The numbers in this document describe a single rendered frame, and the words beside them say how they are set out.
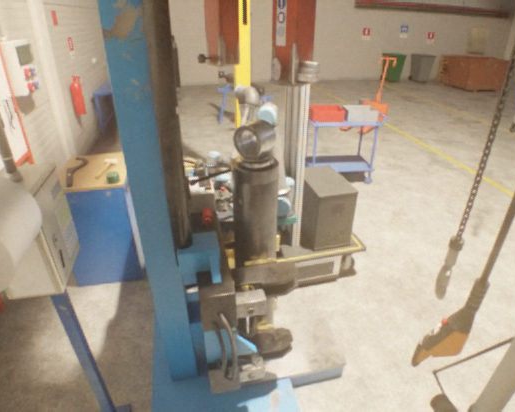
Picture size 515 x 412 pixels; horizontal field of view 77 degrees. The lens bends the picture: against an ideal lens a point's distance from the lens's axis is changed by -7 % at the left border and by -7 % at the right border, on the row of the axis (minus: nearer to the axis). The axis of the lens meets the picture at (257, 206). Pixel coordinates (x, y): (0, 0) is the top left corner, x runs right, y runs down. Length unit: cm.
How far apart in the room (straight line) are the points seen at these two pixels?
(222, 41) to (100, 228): 194
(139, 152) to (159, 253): 49
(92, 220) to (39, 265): 161
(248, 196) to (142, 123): 53
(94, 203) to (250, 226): 158
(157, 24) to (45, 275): 93
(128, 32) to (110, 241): 202
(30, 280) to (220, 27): 118
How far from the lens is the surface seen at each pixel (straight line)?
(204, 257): 148
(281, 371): 231
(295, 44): 123
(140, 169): 144
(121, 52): 134
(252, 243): 163
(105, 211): 289
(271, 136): 148
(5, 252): 104
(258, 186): 148
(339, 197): 273
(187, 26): 1211
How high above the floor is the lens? 205
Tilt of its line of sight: 29 degrees down
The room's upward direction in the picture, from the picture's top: straight up
